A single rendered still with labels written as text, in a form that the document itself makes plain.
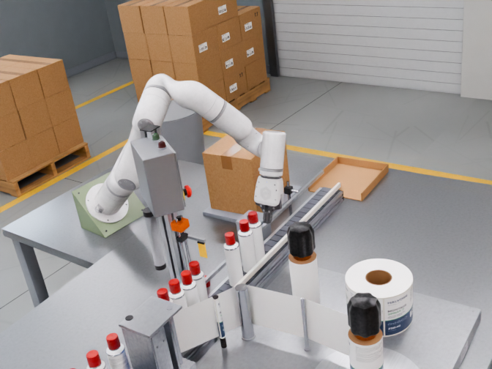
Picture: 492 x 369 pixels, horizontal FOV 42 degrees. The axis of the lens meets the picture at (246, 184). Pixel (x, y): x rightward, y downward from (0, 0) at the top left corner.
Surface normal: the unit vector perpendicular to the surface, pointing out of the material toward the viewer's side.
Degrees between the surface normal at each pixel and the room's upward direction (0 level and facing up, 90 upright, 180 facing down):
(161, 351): 90
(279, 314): 90
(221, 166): 90
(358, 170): 0
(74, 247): 0
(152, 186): 90
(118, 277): 0
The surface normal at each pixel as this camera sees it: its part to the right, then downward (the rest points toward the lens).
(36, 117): 0.83, 0.16
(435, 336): -0.12, -0.88
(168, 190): 0.37, 0.38
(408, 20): -0.59, 0.43
